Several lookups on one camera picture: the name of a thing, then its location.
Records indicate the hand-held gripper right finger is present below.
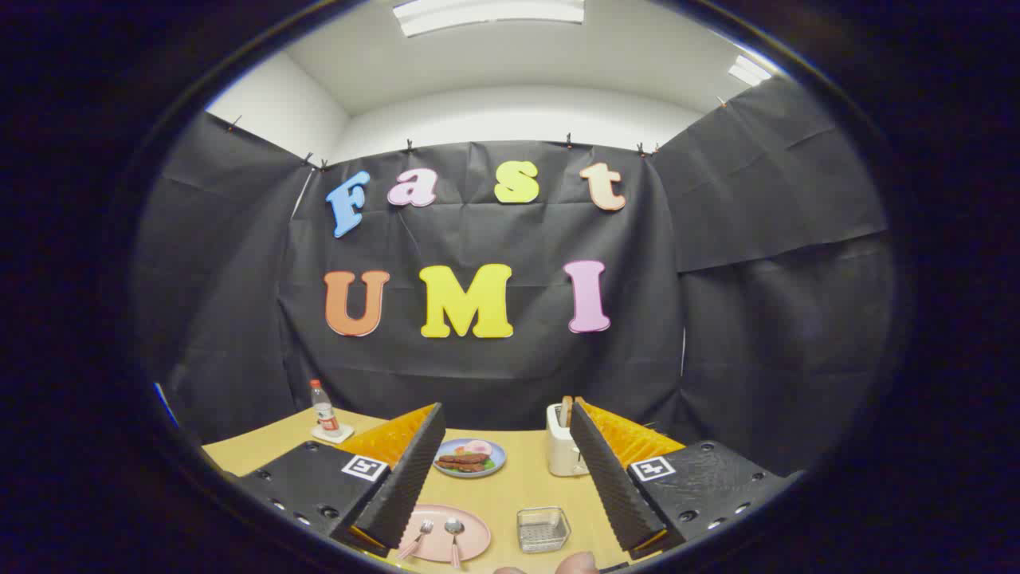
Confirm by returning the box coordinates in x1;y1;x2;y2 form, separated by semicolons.
569;396;804;560

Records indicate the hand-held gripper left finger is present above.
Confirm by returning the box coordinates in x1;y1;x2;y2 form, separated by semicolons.
235;403;447;557

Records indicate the fork with red checked handle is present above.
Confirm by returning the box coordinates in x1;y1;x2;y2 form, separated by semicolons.
396;520;435;560

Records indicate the white toaster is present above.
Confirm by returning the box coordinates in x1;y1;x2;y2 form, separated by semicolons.
546;403;590;478

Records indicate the pink plate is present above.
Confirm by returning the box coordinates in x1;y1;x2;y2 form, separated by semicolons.
396;504;492;564

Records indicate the blue plate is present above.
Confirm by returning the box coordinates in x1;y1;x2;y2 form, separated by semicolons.
433;438;508;479

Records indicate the plastic bottle with red label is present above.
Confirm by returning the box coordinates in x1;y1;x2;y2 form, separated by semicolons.
309;379;342;435

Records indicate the lit screen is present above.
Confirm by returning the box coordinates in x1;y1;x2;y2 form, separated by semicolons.
154;381;181;430

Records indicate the small ceiling light panel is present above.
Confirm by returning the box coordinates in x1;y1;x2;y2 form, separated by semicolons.
727;54;774;87

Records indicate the long ceiling light panel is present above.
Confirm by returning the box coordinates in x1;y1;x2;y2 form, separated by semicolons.
392;0;587;38

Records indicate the metal wire basket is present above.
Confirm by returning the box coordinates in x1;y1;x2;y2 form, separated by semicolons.
516;506;572;554

